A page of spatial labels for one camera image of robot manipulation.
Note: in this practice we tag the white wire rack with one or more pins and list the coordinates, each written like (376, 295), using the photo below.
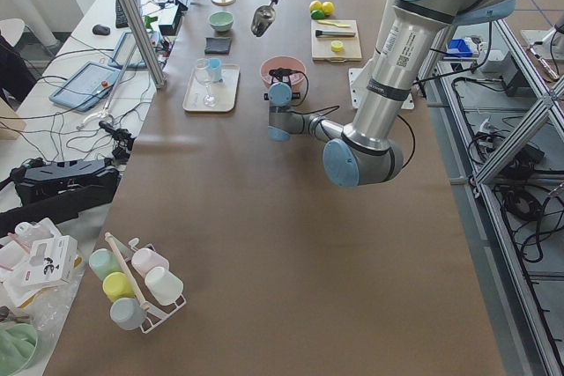
(156, 314)

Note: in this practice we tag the half lemon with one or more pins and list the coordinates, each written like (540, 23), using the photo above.
(337, 46)

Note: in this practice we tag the bamboo cutting board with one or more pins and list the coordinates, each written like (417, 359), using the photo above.
(321, 48)

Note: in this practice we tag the grey folded cloth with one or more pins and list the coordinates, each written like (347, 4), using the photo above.
(217, 45)

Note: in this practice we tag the light blue cup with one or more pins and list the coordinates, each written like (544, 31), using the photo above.
(215, 69)

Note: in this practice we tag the pink cup on rack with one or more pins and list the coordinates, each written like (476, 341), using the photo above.
(145, 259)

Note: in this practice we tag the white product box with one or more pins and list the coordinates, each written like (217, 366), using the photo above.
(51, 262)

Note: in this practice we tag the green lime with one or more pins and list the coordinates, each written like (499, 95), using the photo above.
(317, 14)

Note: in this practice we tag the yellow cup on rack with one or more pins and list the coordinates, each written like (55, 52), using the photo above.
(116, 286)

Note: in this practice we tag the aluminium frame post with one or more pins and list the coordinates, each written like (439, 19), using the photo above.
(144, 45)

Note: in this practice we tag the black computer mouse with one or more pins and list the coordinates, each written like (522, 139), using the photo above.
(101, 30)

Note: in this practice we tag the steel ice scoop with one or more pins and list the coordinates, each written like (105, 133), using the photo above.
(263, 17)

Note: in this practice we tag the green plastic bowl stack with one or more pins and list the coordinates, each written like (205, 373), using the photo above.
(19, 344)

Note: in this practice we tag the cream serving tray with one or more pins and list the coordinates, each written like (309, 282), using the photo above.
(224, 92)

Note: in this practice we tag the pink bowl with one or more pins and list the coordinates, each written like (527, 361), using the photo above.
(289, 62)

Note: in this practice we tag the green cup on rack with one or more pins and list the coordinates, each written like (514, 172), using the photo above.
(102, 262)

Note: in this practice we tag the white cup on rack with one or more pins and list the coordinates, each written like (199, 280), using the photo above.
(164, 285)

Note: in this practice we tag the blue teach pendant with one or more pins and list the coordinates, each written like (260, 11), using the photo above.
(86, 88)
(126, 52)

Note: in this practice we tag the grey cup on rack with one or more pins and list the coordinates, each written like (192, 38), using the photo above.
(127, 314)

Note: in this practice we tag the blue storage bin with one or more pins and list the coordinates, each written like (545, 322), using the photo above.
(462, 47)

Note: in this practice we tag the clear wine glass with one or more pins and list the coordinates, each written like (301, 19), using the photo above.
(204, 78)

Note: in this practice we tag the whole yellow lemon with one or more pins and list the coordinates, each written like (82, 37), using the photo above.
(328, 8)

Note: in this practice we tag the yellow plastic knife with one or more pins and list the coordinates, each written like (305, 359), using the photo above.
(332, 23)

